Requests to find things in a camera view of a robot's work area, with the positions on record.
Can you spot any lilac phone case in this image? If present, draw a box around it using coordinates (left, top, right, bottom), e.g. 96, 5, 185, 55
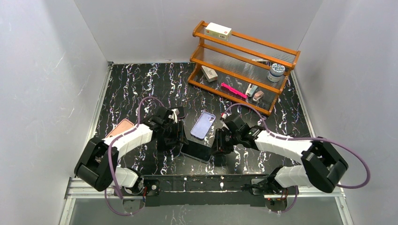
190, 112, 215, 140

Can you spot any black smartphone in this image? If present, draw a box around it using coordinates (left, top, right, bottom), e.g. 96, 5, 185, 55
180, 140, 212, 163

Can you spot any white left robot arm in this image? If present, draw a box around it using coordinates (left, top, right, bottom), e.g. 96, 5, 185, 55
74, 107, 188, 191

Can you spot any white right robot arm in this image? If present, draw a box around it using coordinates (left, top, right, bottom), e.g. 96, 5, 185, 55
211, 114, 349, 193

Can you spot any pink cased phone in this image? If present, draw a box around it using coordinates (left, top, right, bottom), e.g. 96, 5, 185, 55
106, 119, 134, 138

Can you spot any purple-edged smartphone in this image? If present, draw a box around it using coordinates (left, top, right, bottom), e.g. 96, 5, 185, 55
170, 106, 185, 120

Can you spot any pink comb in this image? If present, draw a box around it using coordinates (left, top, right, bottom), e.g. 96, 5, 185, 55
221, 82, 248, 99

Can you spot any pink small stapler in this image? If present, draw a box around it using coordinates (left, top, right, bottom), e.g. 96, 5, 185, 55
252, 90, 264, 102

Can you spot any light blue stapler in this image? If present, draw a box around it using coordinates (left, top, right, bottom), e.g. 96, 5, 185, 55
245, 84, 258, 98

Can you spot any orange wooden shelf rack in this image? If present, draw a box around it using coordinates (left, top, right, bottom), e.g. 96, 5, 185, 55
188, 21, 301, 115

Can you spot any small grey box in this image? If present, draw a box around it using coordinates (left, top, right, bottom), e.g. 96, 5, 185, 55
201, 66, 218, 83

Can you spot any blue white jar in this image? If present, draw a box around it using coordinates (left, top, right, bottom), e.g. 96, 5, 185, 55
268, 63, 285, 83

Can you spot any white cardboard box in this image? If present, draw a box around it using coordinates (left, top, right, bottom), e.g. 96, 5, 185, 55
204, 22, 232, 41

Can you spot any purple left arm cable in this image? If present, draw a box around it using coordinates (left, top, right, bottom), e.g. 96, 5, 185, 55
104, 96, 165, 217

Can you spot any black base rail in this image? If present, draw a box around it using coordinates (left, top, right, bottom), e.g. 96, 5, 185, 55
112, 175, 299, 208

